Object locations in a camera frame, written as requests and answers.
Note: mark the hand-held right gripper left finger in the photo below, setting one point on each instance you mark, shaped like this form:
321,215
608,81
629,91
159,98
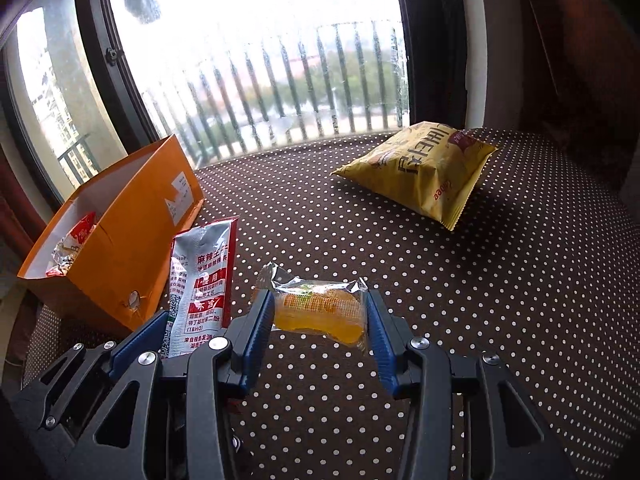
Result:
260,335

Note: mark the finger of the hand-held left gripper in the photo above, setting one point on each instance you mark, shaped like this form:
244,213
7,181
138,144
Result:
140,335

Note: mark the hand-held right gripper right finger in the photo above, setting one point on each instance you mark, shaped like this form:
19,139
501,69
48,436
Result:
380,340

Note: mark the orange jelly packet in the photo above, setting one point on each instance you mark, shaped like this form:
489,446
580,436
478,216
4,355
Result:
320,310

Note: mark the silver red snack packet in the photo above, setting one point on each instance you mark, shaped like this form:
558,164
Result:
200,280

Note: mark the orange cardboard box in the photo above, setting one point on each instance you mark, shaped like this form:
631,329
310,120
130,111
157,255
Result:
130,240

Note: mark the clear red label snack packet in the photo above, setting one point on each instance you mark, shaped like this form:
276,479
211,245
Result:
80,232

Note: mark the brown polka dot cloth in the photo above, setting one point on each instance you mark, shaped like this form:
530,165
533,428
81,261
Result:
500,310

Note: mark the large yellow chips bag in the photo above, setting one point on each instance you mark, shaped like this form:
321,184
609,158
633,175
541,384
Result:
420,170

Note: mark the balcony metal railing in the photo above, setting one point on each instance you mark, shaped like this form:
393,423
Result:
350,23

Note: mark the brown curtain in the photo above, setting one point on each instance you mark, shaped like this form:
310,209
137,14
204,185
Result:
585,60

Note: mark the black window frame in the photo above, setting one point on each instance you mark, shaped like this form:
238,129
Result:
107,55

